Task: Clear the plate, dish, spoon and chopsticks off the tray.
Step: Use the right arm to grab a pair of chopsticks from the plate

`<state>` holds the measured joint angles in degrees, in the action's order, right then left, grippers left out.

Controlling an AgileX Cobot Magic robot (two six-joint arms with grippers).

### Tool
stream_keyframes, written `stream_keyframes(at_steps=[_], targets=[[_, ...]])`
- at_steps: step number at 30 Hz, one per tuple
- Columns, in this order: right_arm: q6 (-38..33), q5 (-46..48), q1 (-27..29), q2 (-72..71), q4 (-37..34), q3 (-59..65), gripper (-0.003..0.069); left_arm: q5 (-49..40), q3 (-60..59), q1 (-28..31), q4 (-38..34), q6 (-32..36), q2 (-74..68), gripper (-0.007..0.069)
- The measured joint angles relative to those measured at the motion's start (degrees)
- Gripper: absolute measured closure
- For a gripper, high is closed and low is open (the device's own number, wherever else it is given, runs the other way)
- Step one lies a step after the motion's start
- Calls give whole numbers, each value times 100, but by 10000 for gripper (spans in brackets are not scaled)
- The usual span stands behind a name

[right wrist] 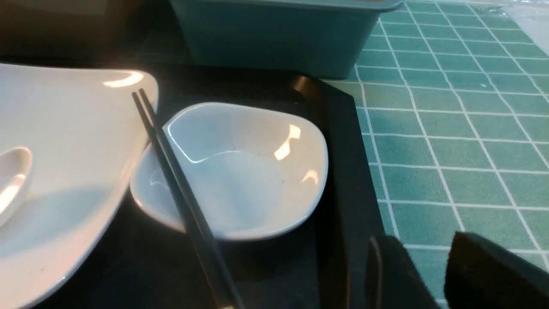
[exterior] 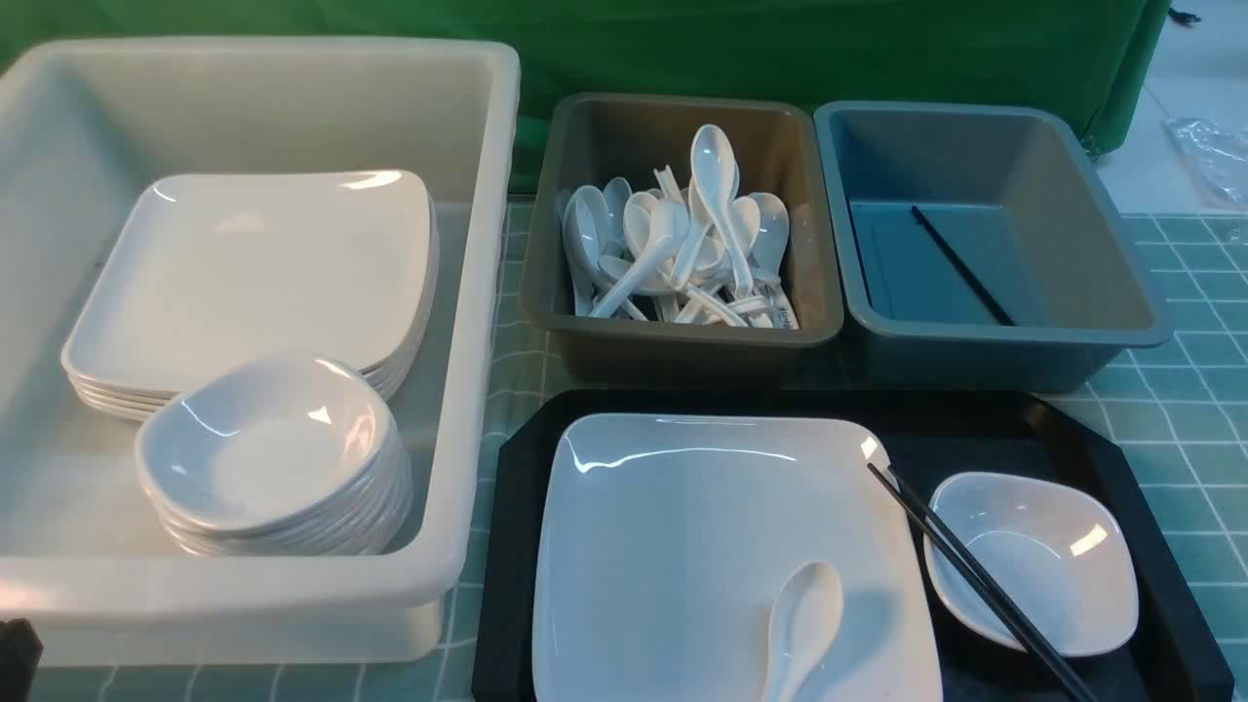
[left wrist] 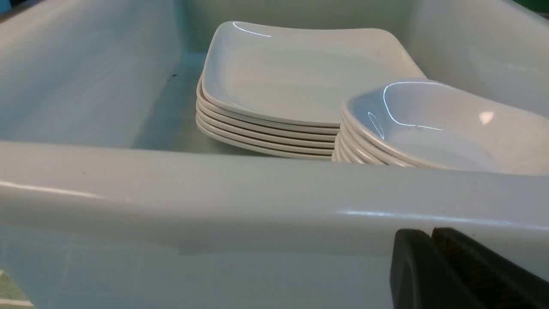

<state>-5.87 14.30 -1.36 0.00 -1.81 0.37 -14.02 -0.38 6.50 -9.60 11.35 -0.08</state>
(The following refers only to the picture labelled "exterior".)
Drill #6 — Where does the brown plastic spoon bin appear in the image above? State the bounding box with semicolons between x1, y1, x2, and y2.
519;92;845;386

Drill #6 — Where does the stack of white square plates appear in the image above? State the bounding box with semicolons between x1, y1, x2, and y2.
59;170;441;421

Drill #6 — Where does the top white spoon in bin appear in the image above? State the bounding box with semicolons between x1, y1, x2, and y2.
689;124;754;297

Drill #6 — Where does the small white square bowl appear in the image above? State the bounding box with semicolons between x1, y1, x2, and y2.
929;472;1141;658

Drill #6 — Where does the white spoon lying diagonally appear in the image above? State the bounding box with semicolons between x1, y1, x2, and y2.
589;199;689;317

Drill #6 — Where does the large white plastic tub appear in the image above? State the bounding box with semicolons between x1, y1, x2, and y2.
2;37;520;666

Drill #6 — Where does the stack of small white bowls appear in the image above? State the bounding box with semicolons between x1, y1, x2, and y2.
134;352;414;557

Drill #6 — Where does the blue-grey plastic chopstick bin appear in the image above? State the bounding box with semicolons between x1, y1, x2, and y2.
814;99;1173;393

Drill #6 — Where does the green checkered tablecloth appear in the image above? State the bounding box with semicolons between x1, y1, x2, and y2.
30;204;1246;701

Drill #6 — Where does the black chopstick in bin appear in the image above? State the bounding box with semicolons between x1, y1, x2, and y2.
910;206;1015;326

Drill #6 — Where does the white ceramic soup spoon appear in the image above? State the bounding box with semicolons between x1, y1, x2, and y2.
760;561;845;701

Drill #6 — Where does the clear plastic bag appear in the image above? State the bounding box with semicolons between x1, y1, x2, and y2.
1164;117;1247;212

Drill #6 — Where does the large white square plate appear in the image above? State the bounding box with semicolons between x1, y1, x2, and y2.
530;412;943;701

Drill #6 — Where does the green backdrop cloth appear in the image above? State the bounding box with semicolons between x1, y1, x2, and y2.
2;1;1169;192

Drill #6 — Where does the black chopstick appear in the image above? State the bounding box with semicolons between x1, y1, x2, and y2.
869;461;1097;701
910;206;1015;326
885;466;1101;702

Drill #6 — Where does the black serving tray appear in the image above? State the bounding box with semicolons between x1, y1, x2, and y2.
470;388;1234;701

